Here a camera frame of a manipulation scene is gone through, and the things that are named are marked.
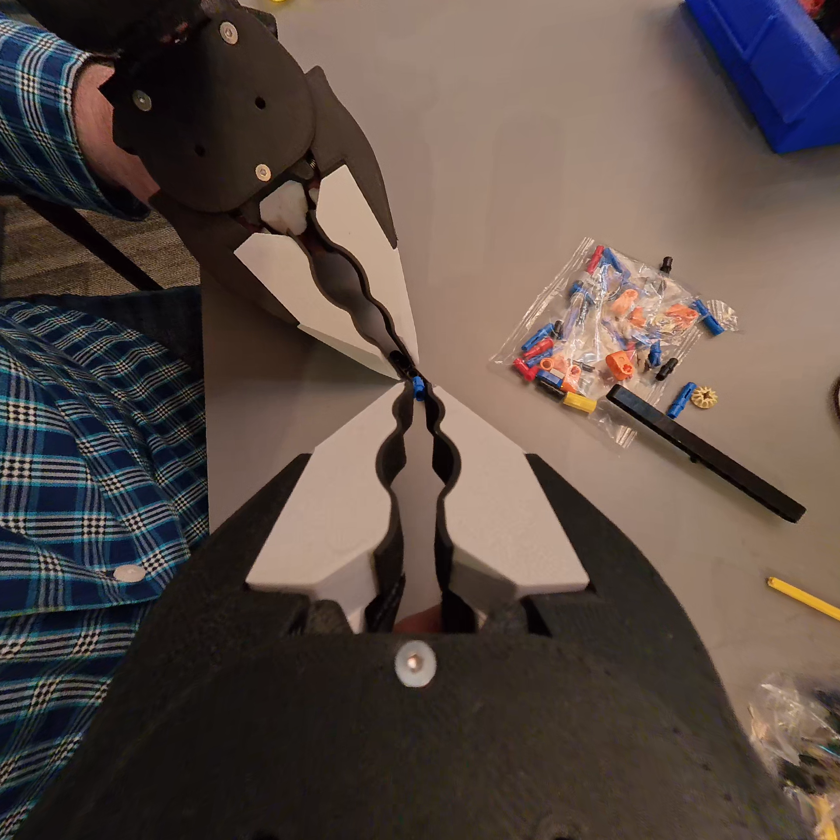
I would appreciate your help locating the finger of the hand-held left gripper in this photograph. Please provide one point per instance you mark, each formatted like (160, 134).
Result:
(371, 249)
(289, 282)

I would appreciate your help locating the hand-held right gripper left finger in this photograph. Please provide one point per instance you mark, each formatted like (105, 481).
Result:
(315, 525)

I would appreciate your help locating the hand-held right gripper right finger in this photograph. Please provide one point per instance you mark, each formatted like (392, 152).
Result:
(512, 525)

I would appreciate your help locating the black lego technic beam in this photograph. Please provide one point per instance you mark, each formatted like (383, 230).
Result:
(722, 463)
(399, 361)

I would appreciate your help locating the blue lego pin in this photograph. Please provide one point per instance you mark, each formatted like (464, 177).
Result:
(418, 388)
(682, 399)

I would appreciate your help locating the person's left forearm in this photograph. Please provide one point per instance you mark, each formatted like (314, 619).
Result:
(39, 118)

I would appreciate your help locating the black lego pin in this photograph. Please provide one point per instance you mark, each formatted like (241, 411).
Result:
(667, 266)
(666, 368)

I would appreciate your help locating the clear bag of lego pieces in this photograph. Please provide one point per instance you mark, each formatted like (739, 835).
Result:
(610, 328)

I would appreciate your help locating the tan lego gear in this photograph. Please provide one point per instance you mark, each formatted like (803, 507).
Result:
(706, 395)

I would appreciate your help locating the yellow lego axle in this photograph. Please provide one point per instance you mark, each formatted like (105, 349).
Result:
(804, 596)

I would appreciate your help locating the pile of clear lego bags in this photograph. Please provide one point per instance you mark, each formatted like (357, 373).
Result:
(800, 748)

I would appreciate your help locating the person's left hand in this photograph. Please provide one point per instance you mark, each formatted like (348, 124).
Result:
(108, 138)

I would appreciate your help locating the person's blue plaid shirt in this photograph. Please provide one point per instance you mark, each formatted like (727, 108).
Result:
(85, 459)

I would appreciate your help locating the blue plastic bin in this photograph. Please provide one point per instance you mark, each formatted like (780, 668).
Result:
(774, 72)

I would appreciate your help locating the black metal chair frame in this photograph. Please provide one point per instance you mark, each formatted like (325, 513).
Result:
(92, 239)

